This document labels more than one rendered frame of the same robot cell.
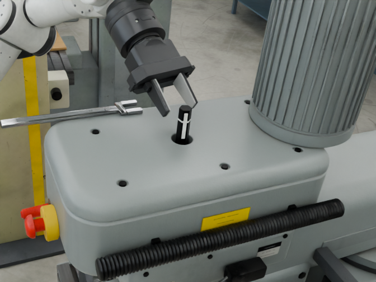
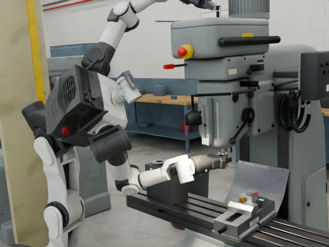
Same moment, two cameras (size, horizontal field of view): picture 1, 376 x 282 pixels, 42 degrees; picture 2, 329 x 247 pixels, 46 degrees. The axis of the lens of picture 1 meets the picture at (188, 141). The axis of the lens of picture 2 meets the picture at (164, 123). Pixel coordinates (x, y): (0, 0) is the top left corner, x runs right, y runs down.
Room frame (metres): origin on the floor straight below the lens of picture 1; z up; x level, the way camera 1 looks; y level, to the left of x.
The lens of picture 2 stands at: (-0.95, 0.78, 1.77)
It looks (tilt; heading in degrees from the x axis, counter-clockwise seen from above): 11 degrees down; 344
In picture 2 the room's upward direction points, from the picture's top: 3 degrees counter-clockwise
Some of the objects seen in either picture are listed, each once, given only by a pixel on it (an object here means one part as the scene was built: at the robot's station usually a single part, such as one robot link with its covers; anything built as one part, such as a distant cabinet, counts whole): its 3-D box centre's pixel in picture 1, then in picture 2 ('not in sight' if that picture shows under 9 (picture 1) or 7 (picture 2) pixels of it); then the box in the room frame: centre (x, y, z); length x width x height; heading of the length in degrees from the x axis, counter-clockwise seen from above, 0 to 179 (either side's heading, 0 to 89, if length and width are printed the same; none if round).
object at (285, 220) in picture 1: (230, 233); (251, 40); (0.60, -0.09, 1.79); 0.45 x 0.04 x 0.04; 119
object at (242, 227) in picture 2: not in sight; (245, 212); (0.57, -0.03, 1.02); 0.35 x 0.15 x 0.11; 122
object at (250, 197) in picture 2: not in sight; (248, 199); (0.58, -0.06, 1.07); 0.06 x 0.05 x 0.06; 32
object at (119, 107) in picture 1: (73, 114); (176, 21); (0.73, 0.21, 1.89); 0.24 x 0.04 x 0.01; 119
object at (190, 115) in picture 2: not in sight; (193, 116); (0.56, 0.21, 1.49); 0.07 x 0.07 x 0.06
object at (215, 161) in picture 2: not in sight; (207, 163); (0.68, 0.10, 1.24); 0.13 x 0.12 x 0.10; 16
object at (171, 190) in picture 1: (184, 173); (221, 38); (0.72, 0.00, 1.81); 0.47 x 0.26 x 0.16; 119
